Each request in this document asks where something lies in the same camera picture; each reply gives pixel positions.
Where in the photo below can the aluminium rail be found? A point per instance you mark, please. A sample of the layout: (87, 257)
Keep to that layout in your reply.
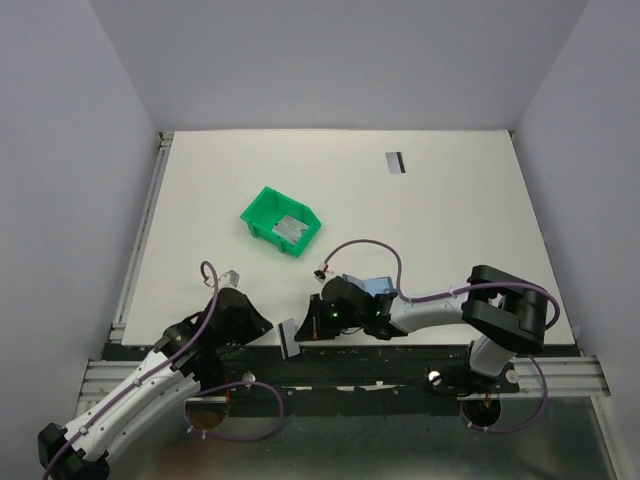
(101, 377)
(566, 377)

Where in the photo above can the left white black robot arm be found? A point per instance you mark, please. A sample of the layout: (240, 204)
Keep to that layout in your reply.
(150, 370)

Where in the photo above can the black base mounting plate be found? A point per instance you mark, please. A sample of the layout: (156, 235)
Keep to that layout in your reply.
(320, 381)

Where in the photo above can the left aluminium rail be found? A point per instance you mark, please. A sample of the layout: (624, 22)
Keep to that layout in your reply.
(101, 377)

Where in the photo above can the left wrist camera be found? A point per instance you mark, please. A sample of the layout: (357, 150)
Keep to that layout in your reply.
(229, 279)

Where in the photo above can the green plastic bin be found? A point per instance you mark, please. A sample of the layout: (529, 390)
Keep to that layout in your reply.
(268, 207)

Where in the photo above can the blue card holder wallet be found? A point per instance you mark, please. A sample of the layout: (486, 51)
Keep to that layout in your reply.
(372, 286)

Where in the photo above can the silver card with black stripe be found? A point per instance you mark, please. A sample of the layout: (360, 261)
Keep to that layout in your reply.
(286, 333)

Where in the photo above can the silver cards in bin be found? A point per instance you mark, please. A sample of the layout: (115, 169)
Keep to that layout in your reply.
(290, 229)

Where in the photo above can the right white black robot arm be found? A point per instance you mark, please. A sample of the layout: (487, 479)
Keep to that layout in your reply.
(509, 314)

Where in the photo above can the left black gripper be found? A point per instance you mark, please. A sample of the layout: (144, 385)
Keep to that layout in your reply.
(257, 325)

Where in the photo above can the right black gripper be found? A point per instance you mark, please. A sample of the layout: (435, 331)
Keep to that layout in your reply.
(313, 327)

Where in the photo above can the right aluminium rail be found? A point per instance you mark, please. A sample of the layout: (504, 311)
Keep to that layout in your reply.
(566, 377)

